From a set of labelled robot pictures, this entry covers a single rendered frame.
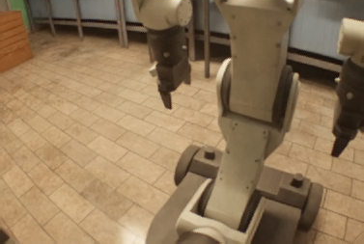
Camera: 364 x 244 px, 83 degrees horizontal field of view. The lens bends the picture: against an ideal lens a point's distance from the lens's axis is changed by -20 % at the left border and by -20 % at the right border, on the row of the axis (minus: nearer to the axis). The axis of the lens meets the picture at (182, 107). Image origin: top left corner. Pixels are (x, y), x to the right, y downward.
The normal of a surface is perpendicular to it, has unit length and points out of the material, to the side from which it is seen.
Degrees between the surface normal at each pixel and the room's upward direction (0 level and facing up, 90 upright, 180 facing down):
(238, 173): 60
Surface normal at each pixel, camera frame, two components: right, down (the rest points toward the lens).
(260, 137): -0.46, 0.02
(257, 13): -0.48, 0.64
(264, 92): -0.51, 0.44
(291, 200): -0.39, -0.23
